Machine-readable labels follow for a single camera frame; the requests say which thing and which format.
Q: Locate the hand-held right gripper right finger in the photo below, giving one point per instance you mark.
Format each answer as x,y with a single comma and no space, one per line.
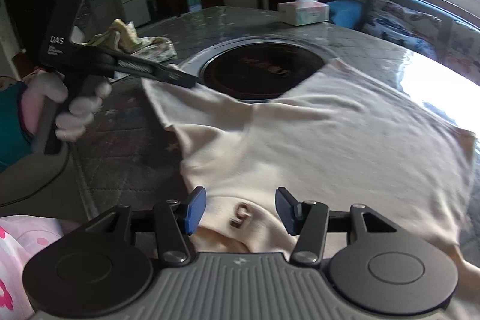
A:
285,211

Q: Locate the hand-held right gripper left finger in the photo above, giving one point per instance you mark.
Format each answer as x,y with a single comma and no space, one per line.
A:
195,209

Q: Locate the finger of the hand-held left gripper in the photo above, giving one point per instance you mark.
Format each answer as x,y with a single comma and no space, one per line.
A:
150,67

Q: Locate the cream t-shirt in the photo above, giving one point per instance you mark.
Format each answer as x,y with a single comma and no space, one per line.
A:
318,140

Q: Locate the person's left forearm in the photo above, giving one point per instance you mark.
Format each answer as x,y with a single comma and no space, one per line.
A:
15,125

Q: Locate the person's left hand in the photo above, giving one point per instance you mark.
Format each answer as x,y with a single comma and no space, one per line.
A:
75,106

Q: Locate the yellow patterned cloth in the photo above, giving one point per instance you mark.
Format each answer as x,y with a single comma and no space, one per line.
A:
127,39

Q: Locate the round induction cooktop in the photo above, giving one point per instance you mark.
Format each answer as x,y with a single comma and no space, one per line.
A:
262,67

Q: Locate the tissue box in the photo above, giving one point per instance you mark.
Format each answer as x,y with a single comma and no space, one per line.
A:
303,10

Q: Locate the pink printed clothing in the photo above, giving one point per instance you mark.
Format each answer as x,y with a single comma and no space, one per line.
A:
22,260

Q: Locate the printed cushion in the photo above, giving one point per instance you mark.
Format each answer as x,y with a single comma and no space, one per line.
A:
403,25

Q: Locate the blue sofa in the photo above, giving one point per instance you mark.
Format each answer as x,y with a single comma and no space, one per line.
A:
408,24

